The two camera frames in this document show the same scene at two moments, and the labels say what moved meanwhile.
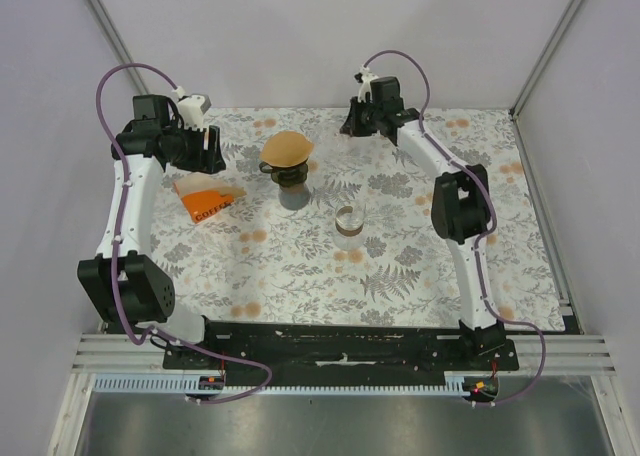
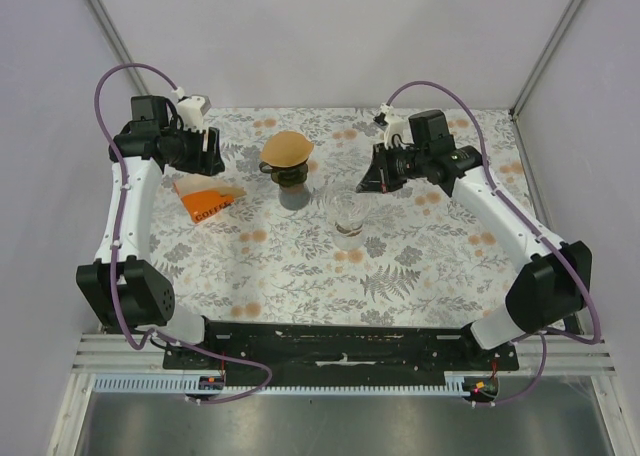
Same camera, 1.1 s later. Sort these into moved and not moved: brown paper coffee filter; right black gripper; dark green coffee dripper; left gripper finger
Moved: right black gripper
Not moved: brown paper coffee filter; dark green coffee dripper; left gripper finger
